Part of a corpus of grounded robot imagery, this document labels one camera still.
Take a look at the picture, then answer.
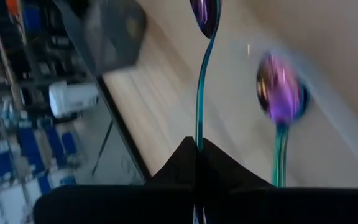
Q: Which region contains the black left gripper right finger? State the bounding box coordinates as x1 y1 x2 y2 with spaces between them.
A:
196 138 273 189

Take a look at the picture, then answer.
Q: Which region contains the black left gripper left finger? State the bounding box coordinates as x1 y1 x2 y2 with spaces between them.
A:
146 136 197 189

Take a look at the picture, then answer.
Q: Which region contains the iridescent spoon teal handle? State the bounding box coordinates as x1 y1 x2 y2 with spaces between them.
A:
190 0 223 224
255 51 310 189

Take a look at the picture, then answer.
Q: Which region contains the grey plastic bin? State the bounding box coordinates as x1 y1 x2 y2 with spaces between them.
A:
53 0 148 78

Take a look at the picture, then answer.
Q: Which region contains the white cylindrical container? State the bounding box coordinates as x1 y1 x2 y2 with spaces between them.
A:
48 80 101 119

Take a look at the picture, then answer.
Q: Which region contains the blue plastic crate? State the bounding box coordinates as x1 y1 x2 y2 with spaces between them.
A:
44 124 68 169
17 119 47 175

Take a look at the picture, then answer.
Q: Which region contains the black aluminium table frame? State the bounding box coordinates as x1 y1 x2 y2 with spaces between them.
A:
94 74 154 184

